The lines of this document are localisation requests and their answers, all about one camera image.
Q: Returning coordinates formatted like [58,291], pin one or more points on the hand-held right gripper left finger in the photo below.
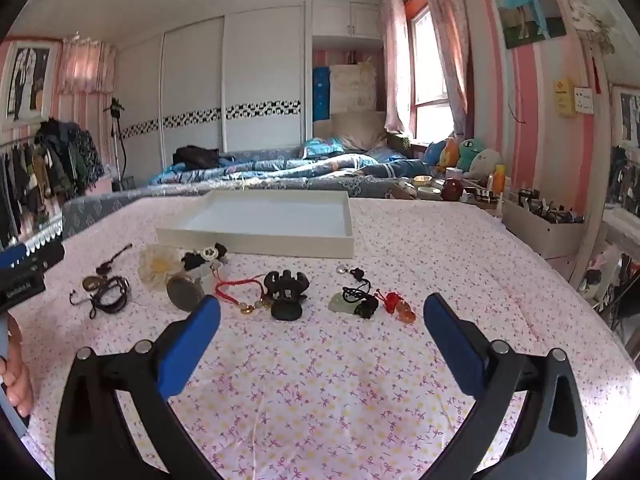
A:
[192,345]

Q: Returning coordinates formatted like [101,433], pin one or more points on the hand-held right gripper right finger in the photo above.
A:
[452,345]

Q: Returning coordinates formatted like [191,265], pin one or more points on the black claw hair clip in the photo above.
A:
[286,295]

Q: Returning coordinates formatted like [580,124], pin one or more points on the white shallow tray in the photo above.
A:
[260,220]

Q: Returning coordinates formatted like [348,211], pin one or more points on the person's left hand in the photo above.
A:
[17,385]

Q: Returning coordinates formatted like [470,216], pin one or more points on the white lace trim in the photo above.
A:
[42,237]

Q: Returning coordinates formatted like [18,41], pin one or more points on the round bronze compact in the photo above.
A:
[182,292]

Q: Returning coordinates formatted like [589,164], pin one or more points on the small bronze pendant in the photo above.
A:
[94,282]

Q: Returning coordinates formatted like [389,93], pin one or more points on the rack of hanging clothes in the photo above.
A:
[55,165]

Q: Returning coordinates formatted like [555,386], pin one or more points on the white storage box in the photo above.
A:
[542,235]

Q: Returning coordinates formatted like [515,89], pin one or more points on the white round tin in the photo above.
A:
[429,193]

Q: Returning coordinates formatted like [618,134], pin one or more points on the dark red round jar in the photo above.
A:
[452,189]

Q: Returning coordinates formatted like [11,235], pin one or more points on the yellow bottle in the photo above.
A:
[499,180]

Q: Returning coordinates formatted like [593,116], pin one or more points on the white cup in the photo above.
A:
[453,172]

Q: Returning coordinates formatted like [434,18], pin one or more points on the black floor stand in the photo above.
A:
[119,130]

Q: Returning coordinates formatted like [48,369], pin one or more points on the white plush toy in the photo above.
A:
[485,165]

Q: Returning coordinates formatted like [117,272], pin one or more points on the orange plush toy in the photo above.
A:
[449,155]

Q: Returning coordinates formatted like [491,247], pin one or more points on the blue plush toy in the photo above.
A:
[434,152]

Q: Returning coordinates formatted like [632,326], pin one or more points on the green plush toy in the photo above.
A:
[475,152]

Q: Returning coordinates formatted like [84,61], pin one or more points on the framed black and white picture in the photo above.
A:
[25,80]

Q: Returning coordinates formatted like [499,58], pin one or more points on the blue floral quilt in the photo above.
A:
[280,165]

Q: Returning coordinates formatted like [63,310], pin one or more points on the pink door curtain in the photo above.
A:
[85,67]

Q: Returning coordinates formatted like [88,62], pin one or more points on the beige pillow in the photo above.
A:
[357,130]

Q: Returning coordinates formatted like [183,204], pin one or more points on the blue patterned pillow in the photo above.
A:
[322,147]

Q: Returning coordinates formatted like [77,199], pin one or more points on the white sliding wardrobe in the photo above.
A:
[210,80]

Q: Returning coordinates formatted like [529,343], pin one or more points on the window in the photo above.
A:
[430,75]

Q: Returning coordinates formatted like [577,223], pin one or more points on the narrow pink window curtain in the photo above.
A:
[396,75]

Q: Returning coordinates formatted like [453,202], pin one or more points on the cardboard boxes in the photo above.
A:
[352,86]

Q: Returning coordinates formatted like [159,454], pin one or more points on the blue storage bag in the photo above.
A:
[321,92]

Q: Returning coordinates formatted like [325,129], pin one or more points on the wide pink window curtain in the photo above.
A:
[452,35]

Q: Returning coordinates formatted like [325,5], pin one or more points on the white overhead cabinet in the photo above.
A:
[350,17]

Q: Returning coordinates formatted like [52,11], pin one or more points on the yellow wall box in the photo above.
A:
[563,97]

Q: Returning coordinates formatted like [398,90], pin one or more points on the white wall socket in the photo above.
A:
[583,100]

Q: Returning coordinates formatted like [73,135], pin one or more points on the framed wall photo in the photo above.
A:
[627,117]

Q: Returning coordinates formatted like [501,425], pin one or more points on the wall poster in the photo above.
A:
[527,5]

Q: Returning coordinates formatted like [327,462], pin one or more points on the dried flower wall decoration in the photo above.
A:
[592,25]

